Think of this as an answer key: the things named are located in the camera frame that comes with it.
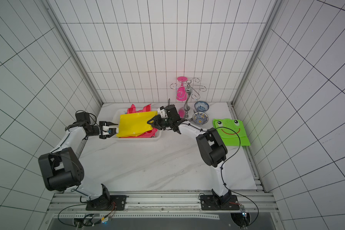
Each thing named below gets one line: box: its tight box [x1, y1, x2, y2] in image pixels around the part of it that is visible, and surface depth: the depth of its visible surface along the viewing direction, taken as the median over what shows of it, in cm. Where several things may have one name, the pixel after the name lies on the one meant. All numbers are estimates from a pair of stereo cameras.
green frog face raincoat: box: [212, 118, 251, 147], surface depth 106 cm
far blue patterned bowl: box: [194, 101, 210, 113], surface depth 116 cm
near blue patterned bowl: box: [192, 112, 209, 126], surface depth 109 cm
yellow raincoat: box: [116, 111, 158, 138], surface depth 93 cm
